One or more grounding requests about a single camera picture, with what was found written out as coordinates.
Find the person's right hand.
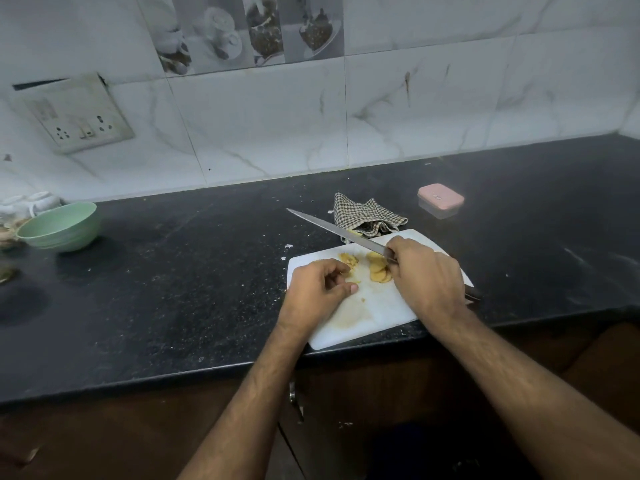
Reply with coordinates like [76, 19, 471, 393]
[386, 236, 469, 332]

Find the person's left hand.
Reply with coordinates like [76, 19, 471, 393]
[277, 259, 360, 334]

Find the long steel kitchen knife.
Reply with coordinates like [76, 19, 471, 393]
[286, 208, 484, 302]

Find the person's left forearm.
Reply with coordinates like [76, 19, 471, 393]
[177, 317, 321, 480]

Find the person's right forearm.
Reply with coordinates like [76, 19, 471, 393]
[425, 306, 640, 480]

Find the pile of yellow potato slices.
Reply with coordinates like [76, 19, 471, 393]
[366, 252, 394, 285]

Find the white plastic cutting board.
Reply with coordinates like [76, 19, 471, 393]
[285, 229, 475, 351]

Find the checked kitchen cloth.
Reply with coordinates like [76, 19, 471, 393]
[332, 193, 409, 241]

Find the pink lidded clear container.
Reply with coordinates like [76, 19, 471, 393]
[417, 183, 466, 220]

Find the brown wooden cabinet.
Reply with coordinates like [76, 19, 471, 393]
[0, 320, 640, 480]

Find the green bowl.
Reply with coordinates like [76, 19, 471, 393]
[16, 202, 103, 254]

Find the metal cabinet door handle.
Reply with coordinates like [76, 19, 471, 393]
[288, 382, 305, 424]

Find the white wall socket plate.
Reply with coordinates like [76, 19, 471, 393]
[7, 73, 136, 155]

